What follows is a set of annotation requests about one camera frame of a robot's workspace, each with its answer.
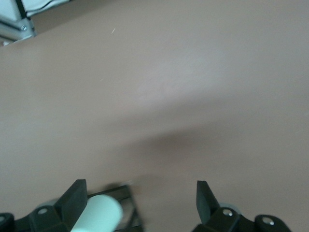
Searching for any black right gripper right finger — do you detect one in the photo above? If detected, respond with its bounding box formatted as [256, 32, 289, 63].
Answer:
[193, 179, 290, 232]

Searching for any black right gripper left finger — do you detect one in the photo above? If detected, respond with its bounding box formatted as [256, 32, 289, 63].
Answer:
[0, 178, 88, 232]

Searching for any mint green cup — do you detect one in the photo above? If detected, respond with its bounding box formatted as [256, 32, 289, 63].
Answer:
[71, 195, 124, 232]

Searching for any black wire cup rack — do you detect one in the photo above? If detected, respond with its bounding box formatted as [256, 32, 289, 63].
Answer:
[86, 184, 143, 232]

